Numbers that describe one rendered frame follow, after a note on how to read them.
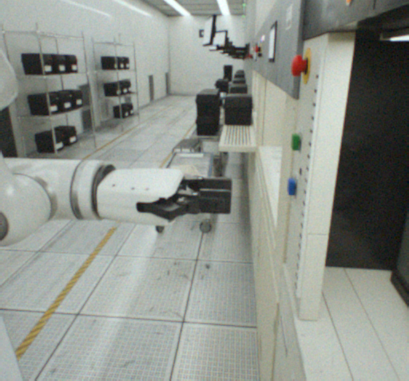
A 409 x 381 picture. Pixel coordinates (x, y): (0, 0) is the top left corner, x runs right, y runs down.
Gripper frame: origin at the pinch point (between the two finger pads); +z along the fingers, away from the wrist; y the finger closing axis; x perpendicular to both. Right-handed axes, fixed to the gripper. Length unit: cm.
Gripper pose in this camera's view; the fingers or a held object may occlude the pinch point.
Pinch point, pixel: (216, 194)
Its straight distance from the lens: 45.3
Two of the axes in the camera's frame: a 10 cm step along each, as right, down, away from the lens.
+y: -1.0, 3.2, -9.4
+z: 10.0, 0.3, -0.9
